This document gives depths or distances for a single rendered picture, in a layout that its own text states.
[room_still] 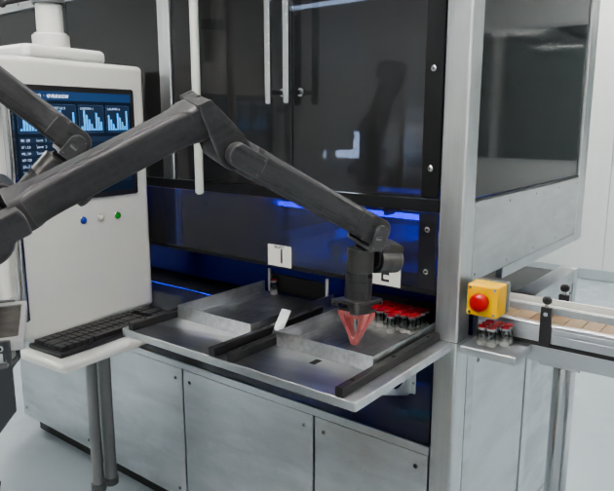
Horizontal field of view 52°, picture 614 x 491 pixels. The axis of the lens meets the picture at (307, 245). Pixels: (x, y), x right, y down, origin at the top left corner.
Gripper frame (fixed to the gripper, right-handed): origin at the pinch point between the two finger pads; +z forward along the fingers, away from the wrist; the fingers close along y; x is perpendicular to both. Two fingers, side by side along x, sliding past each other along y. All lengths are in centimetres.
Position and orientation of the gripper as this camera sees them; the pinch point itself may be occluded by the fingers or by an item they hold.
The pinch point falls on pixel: (354, 341)
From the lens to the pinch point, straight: 133.8
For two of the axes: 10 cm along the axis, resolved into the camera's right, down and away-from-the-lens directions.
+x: -7.8, -1.1, 6.1
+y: 6.2, -0.3, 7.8
